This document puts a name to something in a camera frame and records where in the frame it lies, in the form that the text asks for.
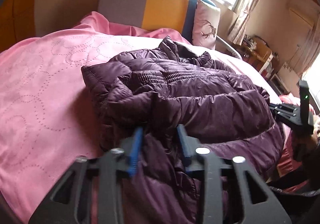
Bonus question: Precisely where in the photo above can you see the wooden wardrobe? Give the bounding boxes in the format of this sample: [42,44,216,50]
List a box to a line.
[1,0,36,51]

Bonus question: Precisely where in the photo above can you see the deer print pillow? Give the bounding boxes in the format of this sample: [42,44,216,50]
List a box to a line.
[192,0,221,50]

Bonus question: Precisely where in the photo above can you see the grey yellow blue headboard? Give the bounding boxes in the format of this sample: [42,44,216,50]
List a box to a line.
[97,0,214,41]

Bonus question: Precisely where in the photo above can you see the pink bed duvet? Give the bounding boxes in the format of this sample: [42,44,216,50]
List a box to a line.
[0,11,320,224]

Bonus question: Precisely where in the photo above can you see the purple puffer jacket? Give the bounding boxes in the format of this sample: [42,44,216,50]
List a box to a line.
[81,37,285,223]

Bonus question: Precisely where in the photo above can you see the person's hand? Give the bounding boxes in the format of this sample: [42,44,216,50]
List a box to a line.
[311,115,320,145]

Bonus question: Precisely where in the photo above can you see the wooden side shelf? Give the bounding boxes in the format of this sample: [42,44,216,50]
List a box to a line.
[232,35,280,81]

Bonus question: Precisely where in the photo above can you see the right pink curtain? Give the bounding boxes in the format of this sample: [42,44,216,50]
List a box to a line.
[228,0,260,45]

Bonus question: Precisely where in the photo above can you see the grey metal bed rail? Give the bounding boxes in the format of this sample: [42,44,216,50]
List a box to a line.
[216,35,242,60]

